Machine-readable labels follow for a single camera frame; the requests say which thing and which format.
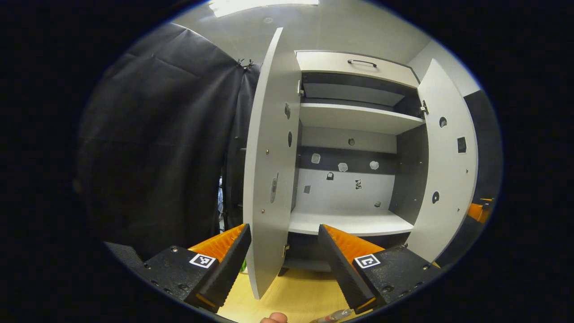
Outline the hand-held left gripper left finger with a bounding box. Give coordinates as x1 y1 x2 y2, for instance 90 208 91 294
135 223 252 313

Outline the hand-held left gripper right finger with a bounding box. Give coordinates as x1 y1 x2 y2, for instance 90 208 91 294
317 224 443 314

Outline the white cabinet door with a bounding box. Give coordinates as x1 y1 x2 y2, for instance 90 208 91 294
404 58 479 263
243 27 302 300

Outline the white and grey cabinet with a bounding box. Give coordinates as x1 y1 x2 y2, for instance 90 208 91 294
287 49 431 274

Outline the white cabinet drawer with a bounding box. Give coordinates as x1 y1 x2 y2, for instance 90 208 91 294
295 51 420 89

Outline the black backdrop cloth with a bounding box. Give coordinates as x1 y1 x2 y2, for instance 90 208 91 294
74 22 504 263

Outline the black woven strap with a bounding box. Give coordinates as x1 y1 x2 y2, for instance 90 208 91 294
103 241 145 270

